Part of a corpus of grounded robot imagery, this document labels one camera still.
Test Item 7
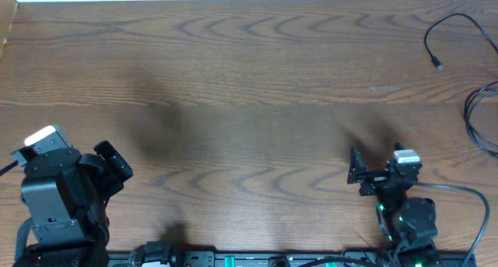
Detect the black usb cable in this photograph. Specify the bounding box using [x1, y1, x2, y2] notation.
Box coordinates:
[463, 80, 498, 159]
[423, 12, 498, 72]

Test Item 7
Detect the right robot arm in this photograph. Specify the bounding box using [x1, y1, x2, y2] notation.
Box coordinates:
[347, 143, 442, 266]

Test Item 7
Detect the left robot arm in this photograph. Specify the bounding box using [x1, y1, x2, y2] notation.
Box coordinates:
[13, 141, 133, 266]

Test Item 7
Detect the cardboard side panel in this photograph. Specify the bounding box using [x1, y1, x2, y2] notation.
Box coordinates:
[0, 0, 19, 57]

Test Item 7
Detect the right camera black cable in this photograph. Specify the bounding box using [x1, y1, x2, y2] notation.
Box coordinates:
[412, 182, 491, 267]

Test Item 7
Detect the camera black cable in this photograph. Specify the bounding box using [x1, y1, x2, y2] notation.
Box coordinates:
[0, 160, 19, 177]
[412, 182, 491, 267]

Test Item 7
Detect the left camera black cable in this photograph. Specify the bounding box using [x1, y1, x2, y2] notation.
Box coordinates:
[0, 160, 19, 177]

